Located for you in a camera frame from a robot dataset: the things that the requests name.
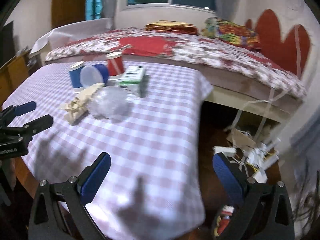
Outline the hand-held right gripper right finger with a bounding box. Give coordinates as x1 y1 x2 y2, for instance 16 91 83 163
212 152 295 240

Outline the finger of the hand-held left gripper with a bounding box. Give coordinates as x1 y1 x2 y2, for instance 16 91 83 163
0 101 37 120
15 115 54 142

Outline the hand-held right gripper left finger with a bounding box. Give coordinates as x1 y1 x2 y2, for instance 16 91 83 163
28 152 112 240

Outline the beige knotted cloth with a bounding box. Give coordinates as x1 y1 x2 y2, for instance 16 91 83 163
60 84 104 126

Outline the blue paper cup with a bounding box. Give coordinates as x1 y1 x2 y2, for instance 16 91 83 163
69 61 85 92

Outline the blue cup with white inside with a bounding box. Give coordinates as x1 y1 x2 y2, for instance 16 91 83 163
80 63 109 88

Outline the clear plastic bag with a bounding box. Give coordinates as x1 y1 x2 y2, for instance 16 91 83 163
87 86 131 122

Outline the red paper cup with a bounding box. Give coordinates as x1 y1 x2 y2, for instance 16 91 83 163
105 52 125 78

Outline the green white box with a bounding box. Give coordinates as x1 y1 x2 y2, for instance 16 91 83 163
117 65 147 98

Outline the white power strip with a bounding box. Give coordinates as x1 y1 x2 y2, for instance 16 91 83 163
212 146 237 156

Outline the white flat router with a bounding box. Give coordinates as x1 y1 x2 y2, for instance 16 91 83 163
251 165 269 183

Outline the small cardboard box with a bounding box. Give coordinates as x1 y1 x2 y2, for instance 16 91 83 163
226 129 257 153

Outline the white router with antennas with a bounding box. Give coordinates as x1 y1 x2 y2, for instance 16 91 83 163
250 139 280 170

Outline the checkered tablecloth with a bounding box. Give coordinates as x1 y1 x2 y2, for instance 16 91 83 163
1 60 214 240

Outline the white bed footboard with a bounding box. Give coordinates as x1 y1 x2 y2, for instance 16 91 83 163
29 17 112 55

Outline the brown wooden door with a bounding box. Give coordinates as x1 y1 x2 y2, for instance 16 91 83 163
51 0 87 29

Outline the narrow blue lit window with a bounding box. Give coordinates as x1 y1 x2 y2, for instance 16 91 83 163
85 0 103 22

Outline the floral bedspread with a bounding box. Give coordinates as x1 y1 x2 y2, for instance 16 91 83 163
45 27 308 100

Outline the grey curtain with checked tie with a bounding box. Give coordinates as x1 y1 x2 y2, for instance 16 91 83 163
102 0 121 22

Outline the colourful patterned pillow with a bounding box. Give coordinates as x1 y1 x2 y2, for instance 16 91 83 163
202 17 262 49

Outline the red heart headboard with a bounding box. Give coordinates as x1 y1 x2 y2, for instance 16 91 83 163
245 9 313 80

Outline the folded red yellow blanket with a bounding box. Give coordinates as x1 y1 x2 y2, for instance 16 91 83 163
145 20 198 36

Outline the white hanging cable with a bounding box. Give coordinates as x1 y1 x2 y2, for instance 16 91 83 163
231 26 302 178

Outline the beige bed frame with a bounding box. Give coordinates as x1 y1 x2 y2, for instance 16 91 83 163
205 80 304 127

